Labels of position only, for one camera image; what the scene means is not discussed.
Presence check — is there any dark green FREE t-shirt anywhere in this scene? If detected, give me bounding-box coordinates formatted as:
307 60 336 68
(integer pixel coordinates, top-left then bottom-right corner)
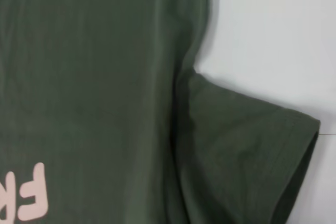
0 0 321 224

